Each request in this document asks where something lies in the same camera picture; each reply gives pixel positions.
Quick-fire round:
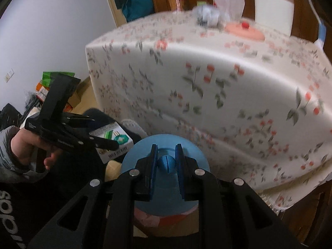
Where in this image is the white green carton box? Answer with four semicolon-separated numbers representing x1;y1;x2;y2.
89;122;134;164

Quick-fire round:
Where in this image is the blue bin lid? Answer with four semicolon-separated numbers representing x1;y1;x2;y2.
120;134;210;217

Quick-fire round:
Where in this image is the clear plastic bag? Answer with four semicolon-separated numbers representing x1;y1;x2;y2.
213;0;245;23

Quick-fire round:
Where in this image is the person's left hand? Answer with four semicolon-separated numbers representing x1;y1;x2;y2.
11;128;62;170

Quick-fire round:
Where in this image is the green plastic bag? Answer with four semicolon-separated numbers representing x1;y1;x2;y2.
41;71;75;88

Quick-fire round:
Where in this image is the orange bin with pink bag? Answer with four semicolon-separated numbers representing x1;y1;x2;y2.
133;205;199;237

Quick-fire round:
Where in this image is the floral cherry tablecloth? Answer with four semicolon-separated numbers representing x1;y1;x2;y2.
85;12;331;210

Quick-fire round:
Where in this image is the teal bag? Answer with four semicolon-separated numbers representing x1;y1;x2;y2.
122;0;155;23

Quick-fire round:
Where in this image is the pink round lid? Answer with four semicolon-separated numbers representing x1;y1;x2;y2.
225;22;265;41

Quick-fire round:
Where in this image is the crumpled grey paper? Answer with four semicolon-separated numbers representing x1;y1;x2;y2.
192;5;220;28

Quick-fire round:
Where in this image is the white gooseneck holder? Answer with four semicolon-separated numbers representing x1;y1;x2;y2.
308;0;326;50

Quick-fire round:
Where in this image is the white container brown top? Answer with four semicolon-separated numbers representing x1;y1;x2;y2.
254;0;294;36

